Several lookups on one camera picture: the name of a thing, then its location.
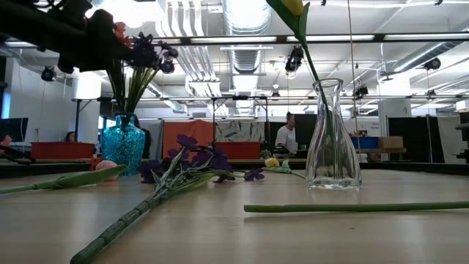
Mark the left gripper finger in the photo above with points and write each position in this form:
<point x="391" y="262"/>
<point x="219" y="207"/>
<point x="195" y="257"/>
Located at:
<point x="115" y="45"/>

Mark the purple artificial flower bunch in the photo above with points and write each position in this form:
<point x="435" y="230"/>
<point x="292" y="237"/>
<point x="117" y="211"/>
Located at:
<point x="146" y="51"/>
<point x="219" y="161"/>

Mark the pink artificial tulip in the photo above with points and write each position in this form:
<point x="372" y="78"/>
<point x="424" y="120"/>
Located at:
<point x="348" y="208"/>
<point x="106" y="165"/>

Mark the clear glass vase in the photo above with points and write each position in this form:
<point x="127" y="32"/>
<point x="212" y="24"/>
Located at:
<point x="331" y="154"/>

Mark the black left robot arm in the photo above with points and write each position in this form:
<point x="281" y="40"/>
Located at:
<point x="29" y="25"/>

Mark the teal textured glass vase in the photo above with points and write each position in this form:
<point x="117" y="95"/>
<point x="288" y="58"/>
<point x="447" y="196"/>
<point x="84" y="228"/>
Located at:
<point x="122" y="146"/>

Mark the person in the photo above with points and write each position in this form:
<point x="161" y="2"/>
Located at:
<point x="286" y="135"/>
<point x="69" y="136"/>

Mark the red storage bin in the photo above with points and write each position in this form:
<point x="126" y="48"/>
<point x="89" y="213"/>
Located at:
<point x="238" y="150"/>
<point x="62" y="150"/>

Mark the black monitor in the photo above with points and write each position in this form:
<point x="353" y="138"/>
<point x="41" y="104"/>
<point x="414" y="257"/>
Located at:
<point x="307" y="128"/>
<point x="14" y="128"/>

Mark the orange partition panel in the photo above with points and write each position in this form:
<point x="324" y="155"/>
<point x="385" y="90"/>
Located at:
<point x="185" y="133"/>

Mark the leaf print partition panel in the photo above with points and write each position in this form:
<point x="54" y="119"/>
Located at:
<point x="240" y="131"/>

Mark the blue storage bin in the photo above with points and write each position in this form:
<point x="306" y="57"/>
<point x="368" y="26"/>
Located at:
<point x="364" y="142"/>

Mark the cardboard box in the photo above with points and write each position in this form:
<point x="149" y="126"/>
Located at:
<point x="391" y="142"/>

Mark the black partition panel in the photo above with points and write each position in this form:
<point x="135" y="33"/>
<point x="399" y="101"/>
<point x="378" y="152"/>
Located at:
<point x="416" y="139"/>

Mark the black equipment stand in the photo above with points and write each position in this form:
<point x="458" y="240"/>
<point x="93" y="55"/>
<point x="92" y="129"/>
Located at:
<point x="463" y="139"/>

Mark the black ceiling camera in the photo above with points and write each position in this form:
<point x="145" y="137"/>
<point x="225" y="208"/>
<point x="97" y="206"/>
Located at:
<point x="361" y="91"/>
<point x="295" y="58"/>
<point x="47" y="73"/>
<point x="432" y="64"/>

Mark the silver air duct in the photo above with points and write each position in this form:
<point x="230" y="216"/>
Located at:
<point x="247" y="58"/>
<point x="421" y="55"/>

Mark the black overhead frame bar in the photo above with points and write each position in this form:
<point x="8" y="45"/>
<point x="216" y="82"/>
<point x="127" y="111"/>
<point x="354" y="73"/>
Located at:
<point x="281" y="38"/>

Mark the black aluminium table frame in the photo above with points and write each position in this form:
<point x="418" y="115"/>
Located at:
<point x="249" y="165"/>

